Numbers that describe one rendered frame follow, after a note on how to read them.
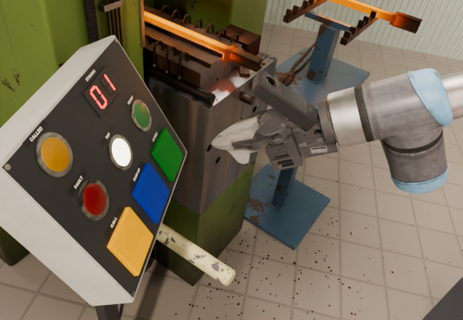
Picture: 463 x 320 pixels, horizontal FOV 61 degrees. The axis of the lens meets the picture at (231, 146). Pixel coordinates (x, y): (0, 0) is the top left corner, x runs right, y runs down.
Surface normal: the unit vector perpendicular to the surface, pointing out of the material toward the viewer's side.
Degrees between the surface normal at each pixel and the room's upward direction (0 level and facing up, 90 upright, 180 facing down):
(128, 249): 60
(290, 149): 90
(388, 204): 0
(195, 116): 90
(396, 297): 0
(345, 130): 81
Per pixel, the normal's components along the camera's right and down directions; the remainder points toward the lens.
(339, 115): -0.39, -0.08
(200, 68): 0.11, -0.75
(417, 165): -0.22, 0.69
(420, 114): -0.23, 0.47
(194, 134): -0.55, 0.50
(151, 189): 0.91, -0.22
